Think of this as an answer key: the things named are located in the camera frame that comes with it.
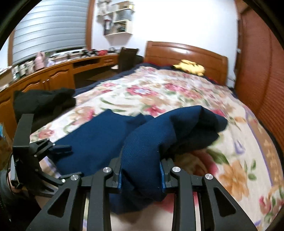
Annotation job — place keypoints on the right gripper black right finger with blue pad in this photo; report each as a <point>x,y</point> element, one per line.
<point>217,208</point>

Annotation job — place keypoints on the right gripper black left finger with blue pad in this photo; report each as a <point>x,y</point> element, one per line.
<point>82,203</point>

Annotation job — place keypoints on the navy blue suit jacket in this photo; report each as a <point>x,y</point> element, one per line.
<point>141,142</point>

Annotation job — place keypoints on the floral bed blanket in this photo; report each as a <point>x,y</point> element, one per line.
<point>153,113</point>

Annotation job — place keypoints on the black garment on bed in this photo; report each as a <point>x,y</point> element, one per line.
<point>45,105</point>

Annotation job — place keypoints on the long wooden desk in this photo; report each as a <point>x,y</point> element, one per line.
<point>50,78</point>

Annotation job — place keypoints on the pink plush toy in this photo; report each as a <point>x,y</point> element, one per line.
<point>39,61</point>

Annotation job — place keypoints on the red basket on desk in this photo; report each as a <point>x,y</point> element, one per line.
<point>102,52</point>

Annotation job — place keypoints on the grey window blind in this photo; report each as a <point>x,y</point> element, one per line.
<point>50,26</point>

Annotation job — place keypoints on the wooden bed headboard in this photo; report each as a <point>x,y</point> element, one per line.
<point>169,53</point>

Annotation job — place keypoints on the dark wooden chair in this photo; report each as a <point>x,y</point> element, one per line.
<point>128,58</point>

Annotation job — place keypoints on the yellow plush toy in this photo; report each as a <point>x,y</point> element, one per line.
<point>190,67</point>

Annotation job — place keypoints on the red louvered wardrobe door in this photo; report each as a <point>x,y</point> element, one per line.
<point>259,82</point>

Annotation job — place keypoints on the white wall shelf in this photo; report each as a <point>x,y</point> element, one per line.
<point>116,18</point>

